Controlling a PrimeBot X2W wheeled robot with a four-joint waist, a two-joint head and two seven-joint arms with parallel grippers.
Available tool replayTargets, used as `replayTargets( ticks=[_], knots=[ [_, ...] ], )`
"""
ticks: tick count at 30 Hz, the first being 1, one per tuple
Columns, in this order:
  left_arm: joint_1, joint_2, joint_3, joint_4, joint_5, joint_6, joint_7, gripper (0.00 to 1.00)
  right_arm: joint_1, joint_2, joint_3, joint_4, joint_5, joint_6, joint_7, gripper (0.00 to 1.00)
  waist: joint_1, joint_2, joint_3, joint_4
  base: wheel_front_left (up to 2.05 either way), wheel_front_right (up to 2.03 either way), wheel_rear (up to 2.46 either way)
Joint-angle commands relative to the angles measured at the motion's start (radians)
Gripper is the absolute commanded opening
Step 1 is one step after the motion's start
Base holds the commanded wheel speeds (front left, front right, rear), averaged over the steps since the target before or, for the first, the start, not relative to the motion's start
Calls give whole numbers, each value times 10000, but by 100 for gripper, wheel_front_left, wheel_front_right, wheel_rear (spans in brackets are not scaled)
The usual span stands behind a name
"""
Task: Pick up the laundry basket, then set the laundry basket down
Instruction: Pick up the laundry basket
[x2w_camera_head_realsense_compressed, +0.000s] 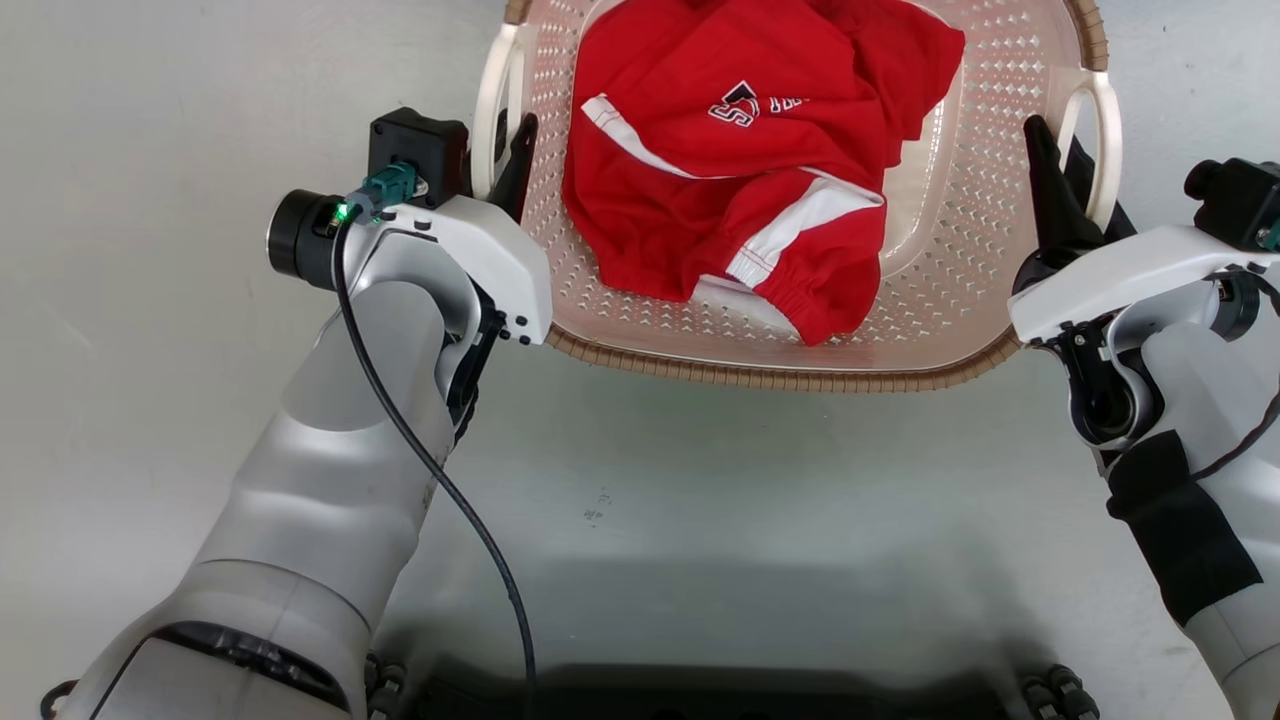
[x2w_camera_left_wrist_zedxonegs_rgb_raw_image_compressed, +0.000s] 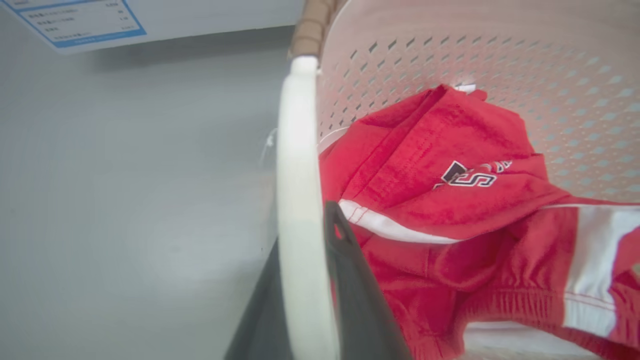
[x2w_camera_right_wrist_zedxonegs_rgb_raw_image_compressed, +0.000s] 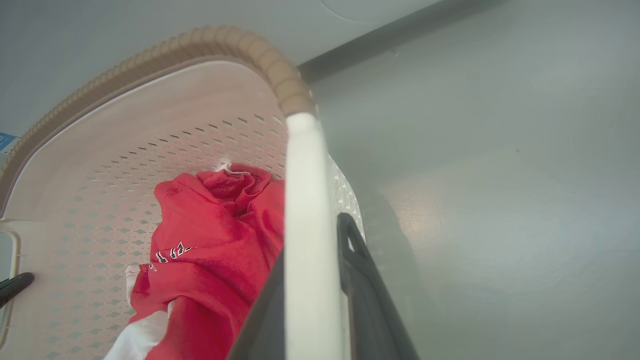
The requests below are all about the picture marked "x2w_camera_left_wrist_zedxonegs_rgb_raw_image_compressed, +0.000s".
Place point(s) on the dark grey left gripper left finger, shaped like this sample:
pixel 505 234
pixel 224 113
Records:
pixel 260 320

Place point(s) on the white front-load washing machine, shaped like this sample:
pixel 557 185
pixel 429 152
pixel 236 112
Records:
pixel 210 15

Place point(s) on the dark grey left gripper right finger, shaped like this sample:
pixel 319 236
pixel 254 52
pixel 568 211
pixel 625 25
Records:
pixel 357 300

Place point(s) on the white perforated plastic laundry basket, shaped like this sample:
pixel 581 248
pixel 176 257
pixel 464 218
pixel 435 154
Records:
pixel 500 50

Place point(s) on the red and white sports garment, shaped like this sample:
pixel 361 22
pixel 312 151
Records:
pixel 450 240

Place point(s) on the blue-bordered white label sticker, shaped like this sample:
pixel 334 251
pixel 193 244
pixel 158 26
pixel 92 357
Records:
pixel 75 22

